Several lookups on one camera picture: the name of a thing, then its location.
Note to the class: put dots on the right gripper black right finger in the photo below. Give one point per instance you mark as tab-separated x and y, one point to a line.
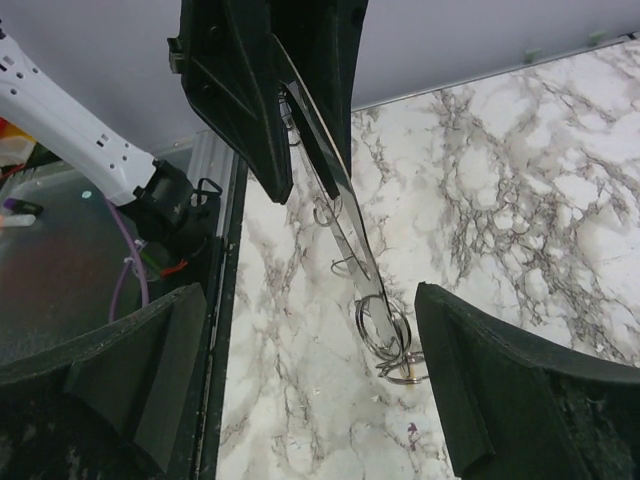
513	405

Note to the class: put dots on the large metal key ring band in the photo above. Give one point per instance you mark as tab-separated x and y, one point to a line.
383	328

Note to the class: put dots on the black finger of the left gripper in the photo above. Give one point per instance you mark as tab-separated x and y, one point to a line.
323	38
224	55

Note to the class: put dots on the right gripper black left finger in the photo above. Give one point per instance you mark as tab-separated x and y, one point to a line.
107	404

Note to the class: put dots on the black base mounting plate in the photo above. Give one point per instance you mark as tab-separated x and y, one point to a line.
195	451

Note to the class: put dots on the yellow key tag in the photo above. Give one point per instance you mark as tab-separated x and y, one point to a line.
404	375

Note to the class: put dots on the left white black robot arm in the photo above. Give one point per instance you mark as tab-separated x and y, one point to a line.
150	191

